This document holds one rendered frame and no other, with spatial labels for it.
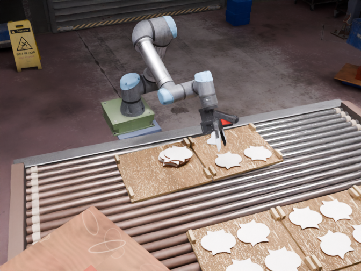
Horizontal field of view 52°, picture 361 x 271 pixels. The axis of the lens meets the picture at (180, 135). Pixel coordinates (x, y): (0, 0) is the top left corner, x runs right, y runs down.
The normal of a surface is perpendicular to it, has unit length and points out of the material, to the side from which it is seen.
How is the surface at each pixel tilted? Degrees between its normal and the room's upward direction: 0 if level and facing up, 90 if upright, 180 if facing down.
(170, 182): 0
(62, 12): 83
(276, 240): 0
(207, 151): 0
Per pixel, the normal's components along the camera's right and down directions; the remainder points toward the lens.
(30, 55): 0.35, 0.37
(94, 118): 0.01, -0.81
